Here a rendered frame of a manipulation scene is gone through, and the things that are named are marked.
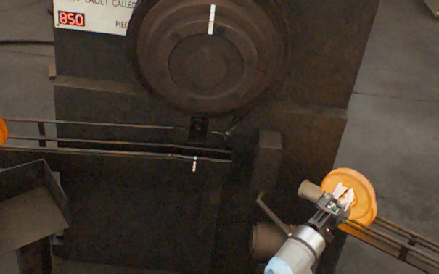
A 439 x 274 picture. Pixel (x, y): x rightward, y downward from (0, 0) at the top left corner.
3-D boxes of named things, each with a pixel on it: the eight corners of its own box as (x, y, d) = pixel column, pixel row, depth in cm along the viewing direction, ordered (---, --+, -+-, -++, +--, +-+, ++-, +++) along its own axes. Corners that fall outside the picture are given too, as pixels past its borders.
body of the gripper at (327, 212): (349, 201, 158) (326, 233, 152) (346, 217, 165) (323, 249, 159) (325, 187, 161) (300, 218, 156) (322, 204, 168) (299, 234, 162)
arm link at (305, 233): (316, 264, 157) (285, 246, 161) (325, 251, 159) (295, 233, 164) (318, 248, 150) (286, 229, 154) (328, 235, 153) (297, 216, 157)
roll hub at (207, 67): (154, 93, 172) (159, 6, 155) (249, 104, 173) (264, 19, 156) (152, 104, 168) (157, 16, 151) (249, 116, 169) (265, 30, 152)
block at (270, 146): (247, 178, 210) (258, 125, 195) (270, 181, 210) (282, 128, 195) (247, 199, 201) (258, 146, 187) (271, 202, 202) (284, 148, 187)
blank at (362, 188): (329, 159, 171) (323, 165, 169) (379, 179, 163) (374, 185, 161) (322, 201, 179) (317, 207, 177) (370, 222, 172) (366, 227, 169)
